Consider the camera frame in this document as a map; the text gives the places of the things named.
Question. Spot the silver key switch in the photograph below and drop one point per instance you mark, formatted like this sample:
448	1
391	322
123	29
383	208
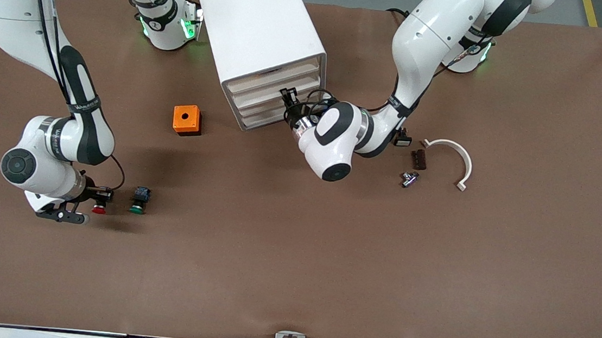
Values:
409	179

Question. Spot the white plastic drawer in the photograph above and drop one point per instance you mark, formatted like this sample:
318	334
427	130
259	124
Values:
262	116
263	103
264	90
265	77

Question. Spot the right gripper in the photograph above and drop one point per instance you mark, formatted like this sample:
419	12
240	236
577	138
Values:
91	192

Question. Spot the brown terminal block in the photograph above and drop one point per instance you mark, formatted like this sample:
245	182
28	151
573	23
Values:
419	160

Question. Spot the green mushroom push button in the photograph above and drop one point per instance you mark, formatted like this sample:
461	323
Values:
138	208

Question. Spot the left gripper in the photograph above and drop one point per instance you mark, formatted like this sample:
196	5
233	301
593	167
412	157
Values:
293	114

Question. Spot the white curved pipe clamp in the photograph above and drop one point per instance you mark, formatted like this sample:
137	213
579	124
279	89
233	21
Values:
465	161

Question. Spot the red mushroom push button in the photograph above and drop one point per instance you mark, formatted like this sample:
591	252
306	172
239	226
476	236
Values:
99	209

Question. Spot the white drawer cabinet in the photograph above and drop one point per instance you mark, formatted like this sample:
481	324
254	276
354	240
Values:
258	29

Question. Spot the black white rectangular switch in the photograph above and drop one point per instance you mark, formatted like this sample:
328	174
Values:
404	141

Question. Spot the orange push button box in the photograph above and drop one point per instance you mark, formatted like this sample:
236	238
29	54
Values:
192	115

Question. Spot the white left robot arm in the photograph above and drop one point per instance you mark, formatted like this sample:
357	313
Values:
427	33

